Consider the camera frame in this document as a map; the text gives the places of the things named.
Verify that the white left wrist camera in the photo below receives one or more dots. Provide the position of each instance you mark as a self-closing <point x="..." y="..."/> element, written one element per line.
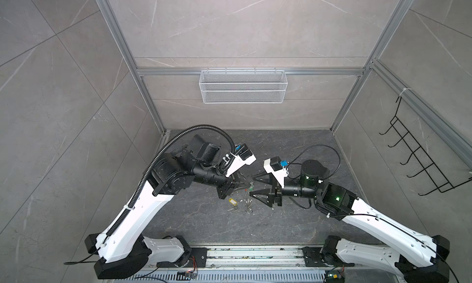
<point x="243" y="156"/>

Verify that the white wire mesh basket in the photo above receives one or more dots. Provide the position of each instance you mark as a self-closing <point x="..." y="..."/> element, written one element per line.
<point x="243" y="86"/>

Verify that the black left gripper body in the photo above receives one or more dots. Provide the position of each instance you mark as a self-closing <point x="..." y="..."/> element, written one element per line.
<point x="224" y="188"/>

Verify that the yellow capped key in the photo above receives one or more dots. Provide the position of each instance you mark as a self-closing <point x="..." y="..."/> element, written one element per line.
<point x="233" y="203"/>

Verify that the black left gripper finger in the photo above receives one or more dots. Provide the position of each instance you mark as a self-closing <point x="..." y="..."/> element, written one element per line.
<point x="240" y="189"/>
<point x="241" y="179"/>

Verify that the black wire hook rack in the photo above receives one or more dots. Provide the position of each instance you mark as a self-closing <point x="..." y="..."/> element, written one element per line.
<point x="417" y="152"/>

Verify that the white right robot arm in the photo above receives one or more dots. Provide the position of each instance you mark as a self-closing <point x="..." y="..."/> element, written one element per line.
<point x="415" y="257"/>

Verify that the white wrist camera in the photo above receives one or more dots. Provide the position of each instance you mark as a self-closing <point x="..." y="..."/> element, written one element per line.
<point x="243" y="156"/>
<point x="277" y="168"/>

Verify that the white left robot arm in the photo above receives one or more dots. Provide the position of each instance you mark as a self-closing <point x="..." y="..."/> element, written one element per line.
<point x="125" y="251"/>

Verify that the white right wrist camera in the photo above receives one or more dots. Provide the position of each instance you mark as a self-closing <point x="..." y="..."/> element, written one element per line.
<point x="277" y="168"/>

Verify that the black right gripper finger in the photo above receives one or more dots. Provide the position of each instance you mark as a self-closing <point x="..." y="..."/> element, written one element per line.
<point x="263" y="177"/>
<point x="264" y="196"/>

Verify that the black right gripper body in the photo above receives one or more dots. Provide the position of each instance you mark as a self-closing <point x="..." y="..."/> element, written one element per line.
<point x="278" y="192"/>

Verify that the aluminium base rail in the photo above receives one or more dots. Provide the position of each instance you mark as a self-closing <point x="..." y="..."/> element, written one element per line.
<point x="242" y="264"/>

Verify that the aluminium frame profiles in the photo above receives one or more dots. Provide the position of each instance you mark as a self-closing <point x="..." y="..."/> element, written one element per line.
<point x="379" y="90"/>

